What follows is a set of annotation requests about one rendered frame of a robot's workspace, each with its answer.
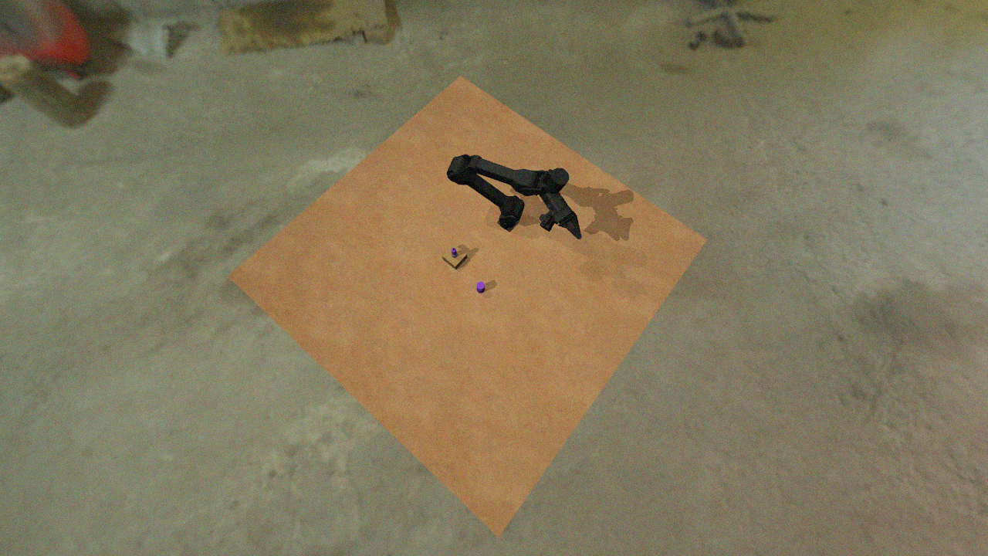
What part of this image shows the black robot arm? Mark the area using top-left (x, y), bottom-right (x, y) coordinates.
top-left (447, 154), bottom-right (569, 232)

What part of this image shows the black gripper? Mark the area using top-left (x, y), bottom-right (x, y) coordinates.
top-left (546, 194), bottom-right (582, 239)

